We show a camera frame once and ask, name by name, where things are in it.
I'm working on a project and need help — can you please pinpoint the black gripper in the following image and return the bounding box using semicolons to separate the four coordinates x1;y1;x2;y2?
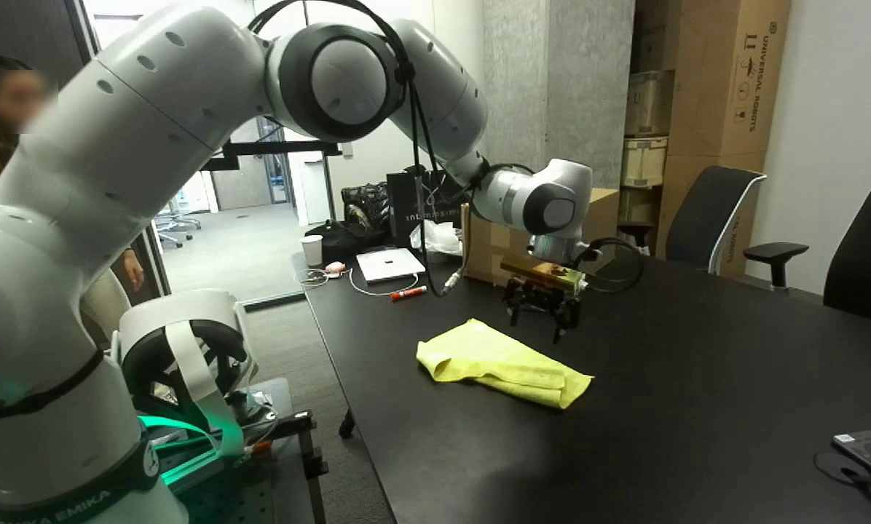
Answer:
507;277;586;342

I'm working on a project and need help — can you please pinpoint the yellow cloth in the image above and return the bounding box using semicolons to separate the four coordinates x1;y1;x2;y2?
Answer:
412;318;596;414

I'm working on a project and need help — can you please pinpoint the white plastic bag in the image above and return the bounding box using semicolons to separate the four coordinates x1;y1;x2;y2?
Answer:
406;219;465;258

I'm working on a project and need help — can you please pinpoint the white storage box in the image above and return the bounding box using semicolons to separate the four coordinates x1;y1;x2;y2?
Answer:
621;133;669;191

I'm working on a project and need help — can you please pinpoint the black backpack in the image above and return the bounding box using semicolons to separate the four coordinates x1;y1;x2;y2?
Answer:
341;179;399;242

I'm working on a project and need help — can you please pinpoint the small white container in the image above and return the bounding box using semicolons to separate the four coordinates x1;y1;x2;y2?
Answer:
300;232;326;271

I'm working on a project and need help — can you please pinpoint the tall brown cardboard box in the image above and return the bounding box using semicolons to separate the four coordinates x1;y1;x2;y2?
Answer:
634;0;794;286

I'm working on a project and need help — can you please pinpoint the black horizontal mounting bar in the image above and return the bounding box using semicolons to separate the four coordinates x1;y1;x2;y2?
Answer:
197;136;344;172

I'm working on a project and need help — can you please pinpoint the gold wrist camera mount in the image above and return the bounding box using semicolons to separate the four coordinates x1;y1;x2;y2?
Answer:
498;254;587;291

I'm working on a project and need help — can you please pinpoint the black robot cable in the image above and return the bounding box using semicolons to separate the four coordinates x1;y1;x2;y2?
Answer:
243;0;650;300

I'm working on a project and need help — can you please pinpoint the black cable by touchscreen device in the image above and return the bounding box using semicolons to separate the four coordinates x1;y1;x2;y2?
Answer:
811;444;871;524

